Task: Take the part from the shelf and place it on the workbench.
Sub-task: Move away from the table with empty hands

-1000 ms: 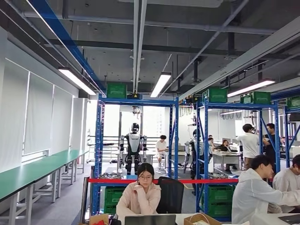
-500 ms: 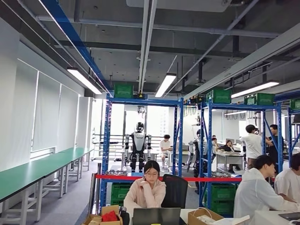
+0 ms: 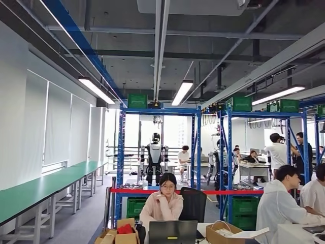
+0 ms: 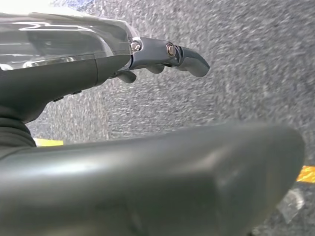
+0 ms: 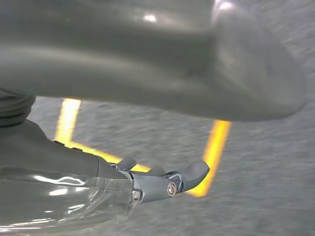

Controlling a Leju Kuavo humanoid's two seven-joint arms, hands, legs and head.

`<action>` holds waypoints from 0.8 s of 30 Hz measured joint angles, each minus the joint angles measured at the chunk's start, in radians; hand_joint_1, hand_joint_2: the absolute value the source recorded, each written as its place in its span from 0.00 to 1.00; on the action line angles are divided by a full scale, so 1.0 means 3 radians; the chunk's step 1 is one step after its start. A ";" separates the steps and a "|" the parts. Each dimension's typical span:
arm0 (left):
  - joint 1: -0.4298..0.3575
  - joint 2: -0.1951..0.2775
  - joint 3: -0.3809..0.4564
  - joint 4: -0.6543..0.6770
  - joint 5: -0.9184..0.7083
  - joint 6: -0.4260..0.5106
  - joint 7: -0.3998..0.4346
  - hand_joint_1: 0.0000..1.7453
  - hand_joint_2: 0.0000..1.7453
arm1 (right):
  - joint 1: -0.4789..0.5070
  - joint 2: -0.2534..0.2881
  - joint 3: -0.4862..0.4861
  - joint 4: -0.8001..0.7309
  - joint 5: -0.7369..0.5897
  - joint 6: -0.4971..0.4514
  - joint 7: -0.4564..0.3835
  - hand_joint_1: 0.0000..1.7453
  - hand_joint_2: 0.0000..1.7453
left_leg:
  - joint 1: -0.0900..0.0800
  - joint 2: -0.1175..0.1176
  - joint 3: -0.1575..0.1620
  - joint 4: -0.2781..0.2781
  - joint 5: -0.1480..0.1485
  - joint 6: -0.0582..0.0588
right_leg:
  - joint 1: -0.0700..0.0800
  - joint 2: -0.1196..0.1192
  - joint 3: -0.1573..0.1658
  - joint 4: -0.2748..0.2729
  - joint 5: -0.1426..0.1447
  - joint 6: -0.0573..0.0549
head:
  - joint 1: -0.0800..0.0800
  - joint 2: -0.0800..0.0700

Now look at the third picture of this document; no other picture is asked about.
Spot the blue metal shelf rack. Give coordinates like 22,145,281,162
113,103,202,224
219,107,311,225
299,95,325,166

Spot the green workbench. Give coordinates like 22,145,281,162
0,164,85,244
71,159,109,198

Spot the black white humanoid robot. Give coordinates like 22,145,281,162
140,132,170,187
206,139,229,207

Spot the long ceiling light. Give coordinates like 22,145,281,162
251,85,306,106
171,79,195,107
78,77,115,105
248,117,272,124

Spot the person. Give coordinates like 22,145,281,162
263,132,288,180
176,145,191,183
255,164,325,244
290,131,314,185
247,150,266,185
139,172,184,244
232,144,242,163
299,163,325,217

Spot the black window railing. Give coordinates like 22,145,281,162
106,145,184,166

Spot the red barrier belt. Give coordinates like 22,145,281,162
109,188,265,196

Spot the black office chair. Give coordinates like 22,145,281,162
178,187,207,224

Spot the grey roller blind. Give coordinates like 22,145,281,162
69,94,91,162
24,70,49,177
43,81,72,166

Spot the grey laptop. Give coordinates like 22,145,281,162
148,220,198,244

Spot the red cloth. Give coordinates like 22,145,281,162
117,223,134,235

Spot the white desk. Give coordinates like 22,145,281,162
238,162,270,184
195,221,213,240

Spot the yellow cardboard box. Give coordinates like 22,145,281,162
115,218,141,244

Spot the brown cardboard box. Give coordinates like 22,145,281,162
205,220,246,244
94,228,118,244

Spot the blue steel beam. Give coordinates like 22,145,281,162
40,0,127,108

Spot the grey steel beam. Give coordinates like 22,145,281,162
201,21,325,110

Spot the white paper sheet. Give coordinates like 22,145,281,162
233,227,270,240

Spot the black laptop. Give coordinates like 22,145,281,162
302,224,325,235

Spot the white ceiling rail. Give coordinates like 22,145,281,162
153,0,170,102

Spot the steel stanchion post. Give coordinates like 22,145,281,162
103,176,117,232

